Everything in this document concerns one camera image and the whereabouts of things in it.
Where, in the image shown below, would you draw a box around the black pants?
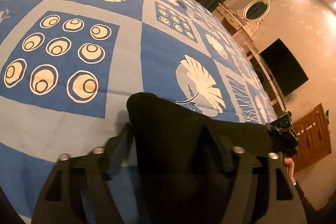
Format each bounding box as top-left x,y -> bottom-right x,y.
126,93 -> 272,223

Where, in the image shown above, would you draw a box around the dark sleeved right forearm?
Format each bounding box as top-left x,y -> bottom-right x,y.
293,181 -> 321,224

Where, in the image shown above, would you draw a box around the person's right hand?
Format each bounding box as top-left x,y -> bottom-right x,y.
283,157 -> 295,184

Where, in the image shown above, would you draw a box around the brown wooden cabinet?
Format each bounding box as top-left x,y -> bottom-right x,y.
291,104 -> 331,172

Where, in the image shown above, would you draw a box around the white dressing table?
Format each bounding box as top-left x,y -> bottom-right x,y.
213,3 -> 286,117

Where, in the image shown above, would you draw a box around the oval white framed mirror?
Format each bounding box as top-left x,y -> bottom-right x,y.
243,0 -> 270,20

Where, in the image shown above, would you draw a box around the blue patterned bedsheet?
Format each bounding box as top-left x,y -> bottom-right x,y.
1,0 -> 276,223

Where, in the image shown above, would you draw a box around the black wall television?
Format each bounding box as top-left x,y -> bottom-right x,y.
260,39 -> 309,96

